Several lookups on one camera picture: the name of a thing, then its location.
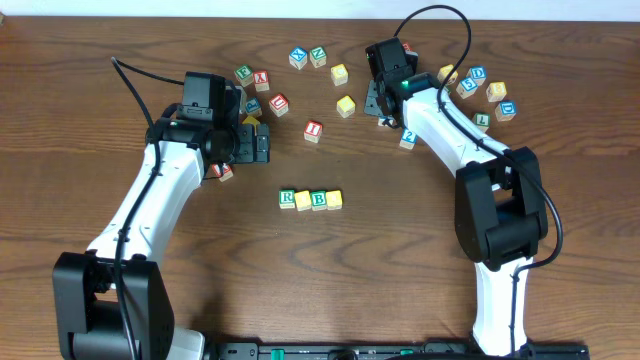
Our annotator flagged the blue T block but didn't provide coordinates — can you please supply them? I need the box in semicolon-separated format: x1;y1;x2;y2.
378;116;394;126

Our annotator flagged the green R block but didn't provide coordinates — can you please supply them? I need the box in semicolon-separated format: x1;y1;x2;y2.
278;189;296;209

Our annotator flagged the yellow O block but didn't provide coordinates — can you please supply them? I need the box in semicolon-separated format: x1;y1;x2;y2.
294;190;312;211
325;190;343;210

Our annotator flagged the green B block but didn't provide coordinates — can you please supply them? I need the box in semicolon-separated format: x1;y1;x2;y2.
310;191;328;211

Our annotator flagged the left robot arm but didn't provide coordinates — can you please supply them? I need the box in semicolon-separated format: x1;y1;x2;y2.
52;118;270;359

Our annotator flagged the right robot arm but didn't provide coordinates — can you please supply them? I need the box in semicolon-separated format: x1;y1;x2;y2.
367;73;550;356

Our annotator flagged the yellow block left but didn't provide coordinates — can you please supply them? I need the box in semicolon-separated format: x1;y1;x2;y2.
243;116;260;126

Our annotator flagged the red A block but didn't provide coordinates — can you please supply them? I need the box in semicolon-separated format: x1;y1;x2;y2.
211;163;234;182

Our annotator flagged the blue P block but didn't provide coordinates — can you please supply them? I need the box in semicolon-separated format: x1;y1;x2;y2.
245;97;262;118

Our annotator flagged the yellow C block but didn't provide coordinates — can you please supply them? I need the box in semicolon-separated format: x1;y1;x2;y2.
330;64;349;86

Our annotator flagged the red U block far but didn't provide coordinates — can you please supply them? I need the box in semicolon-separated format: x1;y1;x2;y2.
269;93;289;117

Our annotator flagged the yellow block centre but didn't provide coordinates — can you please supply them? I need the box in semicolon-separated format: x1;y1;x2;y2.
336;95;356;118

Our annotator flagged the yellow block far right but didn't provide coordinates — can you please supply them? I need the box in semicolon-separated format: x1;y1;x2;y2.
437;64;458;85

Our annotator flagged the red I block near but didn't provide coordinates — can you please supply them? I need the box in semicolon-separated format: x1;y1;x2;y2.
303;121;323;143

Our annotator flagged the blue 2 block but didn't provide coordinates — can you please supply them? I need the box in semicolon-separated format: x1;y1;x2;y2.
399;129;417;150

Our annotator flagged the red Y block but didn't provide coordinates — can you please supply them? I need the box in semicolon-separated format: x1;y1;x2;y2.
253;71;270;92

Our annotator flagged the green F block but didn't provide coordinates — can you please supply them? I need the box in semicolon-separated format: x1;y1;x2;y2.
234;64;254;87

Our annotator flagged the green N block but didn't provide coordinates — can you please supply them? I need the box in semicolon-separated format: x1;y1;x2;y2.
309;46;327;68

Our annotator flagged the blue 5 block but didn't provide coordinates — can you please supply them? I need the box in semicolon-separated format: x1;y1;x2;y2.
456;77;478;99

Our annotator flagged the blue D block far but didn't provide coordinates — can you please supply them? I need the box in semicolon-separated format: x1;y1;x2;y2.
467;65;487;86

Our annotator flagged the blue d block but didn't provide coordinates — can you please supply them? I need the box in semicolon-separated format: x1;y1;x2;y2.
495;101;517;122
467;65;487;86

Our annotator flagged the blue X block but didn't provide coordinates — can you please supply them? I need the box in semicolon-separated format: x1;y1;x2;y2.
288;46;308;70

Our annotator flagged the green 7 block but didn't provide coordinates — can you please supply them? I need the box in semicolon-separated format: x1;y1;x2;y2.
472;113;491;133

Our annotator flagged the yellow 8 block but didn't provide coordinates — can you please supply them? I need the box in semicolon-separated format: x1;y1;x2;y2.
486;82;507;103

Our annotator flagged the blue D block right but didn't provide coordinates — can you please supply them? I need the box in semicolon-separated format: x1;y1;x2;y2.
495;101;517;122

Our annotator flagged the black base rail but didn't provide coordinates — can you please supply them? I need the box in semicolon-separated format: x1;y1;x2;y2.
204;341;590;360

